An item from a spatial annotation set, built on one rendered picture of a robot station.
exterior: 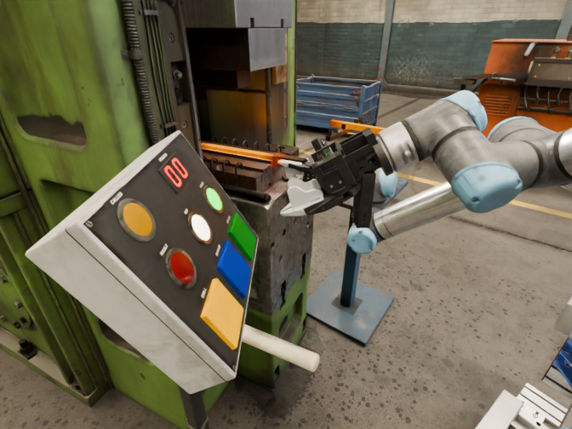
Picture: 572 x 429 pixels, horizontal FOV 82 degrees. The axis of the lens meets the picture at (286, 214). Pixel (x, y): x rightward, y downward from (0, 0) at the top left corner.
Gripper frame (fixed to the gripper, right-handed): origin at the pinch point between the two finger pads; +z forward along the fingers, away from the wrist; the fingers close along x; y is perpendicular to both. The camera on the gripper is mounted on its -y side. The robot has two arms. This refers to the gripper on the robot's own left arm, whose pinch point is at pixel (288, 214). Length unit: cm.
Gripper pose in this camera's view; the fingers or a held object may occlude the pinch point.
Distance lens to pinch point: 62.1
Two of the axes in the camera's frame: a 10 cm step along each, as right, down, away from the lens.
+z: -8.7, 4.3, 2.6
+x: -0.2, 4.9, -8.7
